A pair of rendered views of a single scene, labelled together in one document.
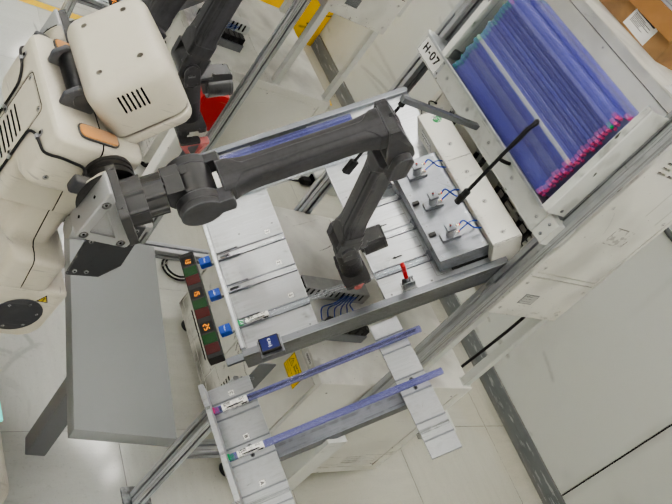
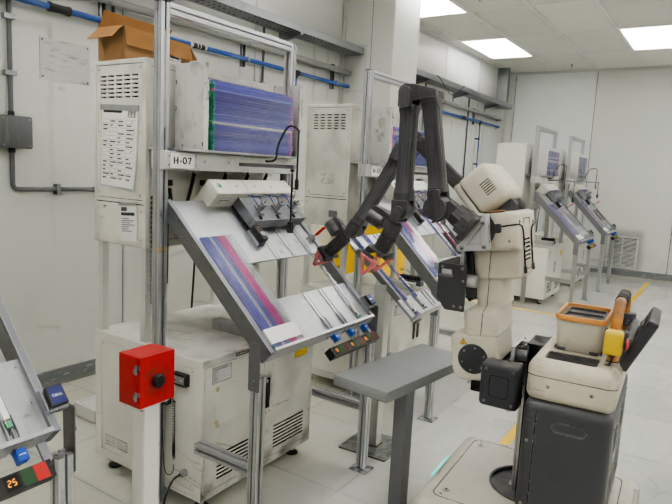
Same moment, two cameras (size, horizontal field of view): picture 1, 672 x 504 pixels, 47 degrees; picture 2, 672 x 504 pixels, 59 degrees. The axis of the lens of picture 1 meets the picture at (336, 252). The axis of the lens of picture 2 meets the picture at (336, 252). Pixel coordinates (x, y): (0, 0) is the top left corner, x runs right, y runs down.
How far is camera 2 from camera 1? 3.20 m
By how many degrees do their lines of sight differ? 93
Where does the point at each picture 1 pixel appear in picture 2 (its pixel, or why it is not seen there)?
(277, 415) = (308, 373)
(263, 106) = not seen: outside the picture
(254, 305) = (347, 311)
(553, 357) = (46, 320)
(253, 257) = (322, 310)
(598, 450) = (113, 312)
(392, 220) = (275, 237)
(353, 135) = not seen: hidden behind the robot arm
